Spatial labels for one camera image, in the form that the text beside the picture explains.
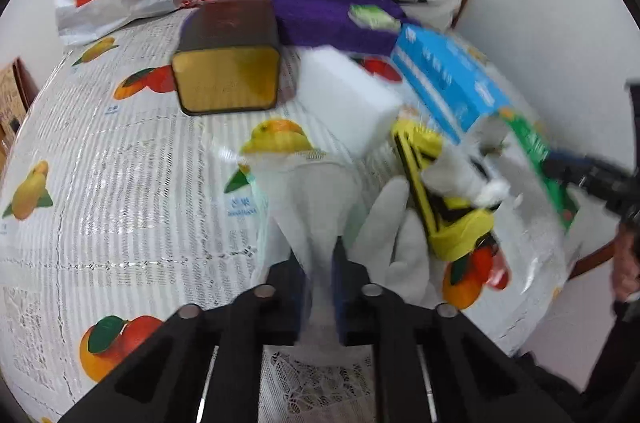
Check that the pair of white gloves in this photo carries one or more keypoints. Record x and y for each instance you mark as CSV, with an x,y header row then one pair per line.
x,y
400,253

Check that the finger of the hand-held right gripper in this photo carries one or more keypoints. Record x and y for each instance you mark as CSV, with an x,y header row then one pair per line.
x,y
575,160
590,185

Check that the brown patterned book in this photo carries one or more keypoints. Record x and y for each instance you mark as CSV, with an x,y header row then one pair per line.
x,y
12,93

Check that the clear plastic packet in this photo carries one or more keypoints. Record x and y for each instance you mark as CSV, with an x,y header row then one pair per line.
x,y
305,203

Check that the purple towel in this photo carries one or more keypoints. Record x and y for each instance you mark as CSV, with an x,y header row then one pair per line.
x,y
320,13

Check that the dark tea tin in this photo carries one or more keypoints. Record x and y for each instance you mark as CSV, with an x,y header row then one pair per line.
x,y
225,78

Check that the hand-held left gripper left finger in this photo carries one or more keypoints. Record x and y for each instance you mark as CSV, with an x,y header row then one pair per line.
x,y
300,298

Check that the person's right hand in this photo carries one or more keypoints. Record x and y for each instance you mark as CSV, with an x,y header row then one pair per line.
x,y
627,263

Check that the blue tissue pack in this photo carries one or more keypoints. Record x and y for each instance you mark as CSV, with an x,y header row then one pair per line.
x,y
445,78

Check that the white sponge block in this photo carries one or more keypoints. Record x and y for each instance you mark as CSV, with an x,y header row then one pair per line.
x,y
340,98

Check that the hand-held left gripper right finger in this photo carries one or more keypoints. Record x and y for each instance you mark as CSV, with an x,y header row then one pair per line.
x,y
340,298

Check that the green-edged clear plastic bag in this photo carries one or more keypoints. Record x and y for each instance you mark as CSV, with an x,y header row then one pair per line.
x,y
535,153

